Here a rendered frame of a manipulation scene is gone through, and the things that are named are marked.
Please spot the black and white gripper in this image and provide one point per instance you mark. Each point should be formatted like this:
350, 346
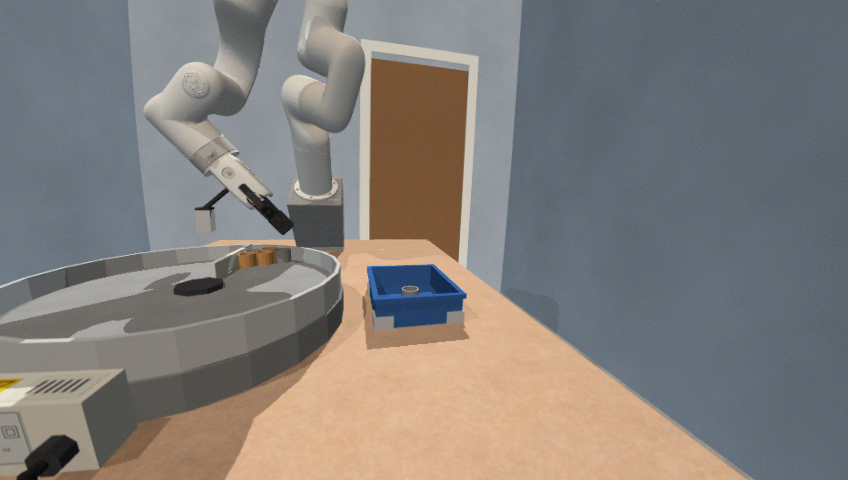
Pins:
254, 190

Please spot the blue crate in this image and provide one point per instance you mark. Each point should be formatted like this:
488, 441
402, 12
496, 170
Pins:
440, 300

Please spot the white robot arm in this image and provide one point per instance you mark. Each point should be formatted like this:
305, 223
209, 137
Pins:
313, 109

